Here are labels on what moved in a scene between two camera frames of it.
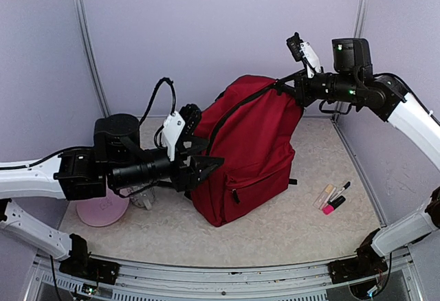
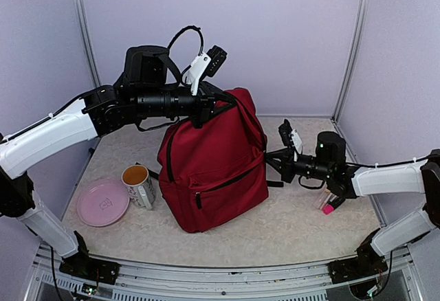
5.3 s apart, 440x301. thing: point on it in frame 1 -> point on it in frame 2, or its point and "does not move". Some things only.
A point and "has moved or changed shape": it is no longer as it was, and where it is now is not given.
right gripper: [302, 92] -> [286, 168]
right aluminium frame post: [361, 14] does not move
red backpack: [251, 126] has moved or changed shape
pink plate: [103, 212] does not move
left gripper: [188, 176] -> [205, 105]
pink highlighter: [333, 204] does not move
